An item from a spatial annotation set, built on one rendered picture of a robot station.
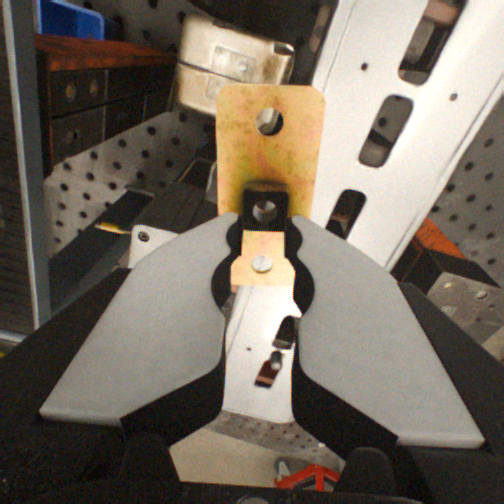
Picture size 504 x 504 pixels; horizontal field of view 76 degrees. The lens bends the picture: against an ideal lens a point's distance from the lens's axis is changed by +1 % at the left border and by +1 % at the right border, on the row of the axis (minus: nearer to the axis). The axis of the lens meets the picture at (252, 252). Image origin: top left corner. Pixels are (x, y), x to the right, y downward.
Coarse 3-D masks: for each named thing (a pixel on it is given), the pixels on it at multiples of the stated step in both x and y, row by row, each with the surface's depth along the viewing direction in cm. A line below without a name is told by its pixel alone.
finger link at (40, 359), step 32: (96, 288) 7; (64, 320) 7; (96, 320) 7; (32, 352) 6; (64, 352) 6; (0, 384) 5; (32, 384) 5; (0, 416) 5; (32, 416) 5; (0, 448) 4; (32, 448) 5; (64, 448) 5; (96, 448) 5; (0, 480) 4; (32, 480) 4; (64, 480) 4
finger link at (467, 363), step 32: (416, 288) 8; (448, 320) 7; (448, 352) 6; (480, 352) 6; (480, 384) 6; (480, 416) 5; (416, 448) 5; (448, 448) 5; (480, 448) 5; (416, 480) 4; (448, 480) 4; (480, 480) 4
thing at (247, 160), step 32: (224, 96) 11; (256, 96) 11; (288, 96) 11; (320, 96) 11; (224, 128) 12; (256, 128) 12; (288, 128) 12; (320, 128) 11; (224, 160) 12; (256, 160) 12; (288, 160) 12; (224, 192) 13; (256, 192) 12; (288, 192) 12; (256, 224) 13
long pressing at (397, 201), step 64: (384, 0) 28; (320, 64) 31; (384, 64) 31; (448, 64) 30; (448, 128) 33; (320, 192) 38; (384, 192) 37; (256, 256) 42; (384, 256) 41; (256, 320) 49
